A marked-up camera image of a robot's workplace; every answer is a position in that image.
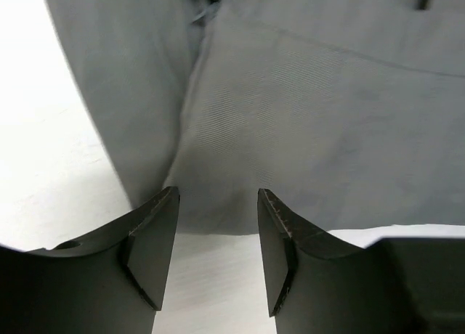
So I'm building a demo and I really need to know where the grey pleated skirt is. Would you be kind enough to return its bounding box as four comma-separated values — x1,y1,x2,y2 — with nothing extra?
46,0,464,235

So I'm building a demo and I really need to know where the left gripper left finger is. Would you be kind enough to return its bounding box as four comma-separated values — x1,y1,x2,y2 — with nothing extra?
1,187,179,334

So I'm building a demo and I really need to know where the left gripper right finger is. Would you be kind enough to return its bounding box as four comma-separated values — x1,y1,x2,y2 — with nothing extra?
257,189,464,333

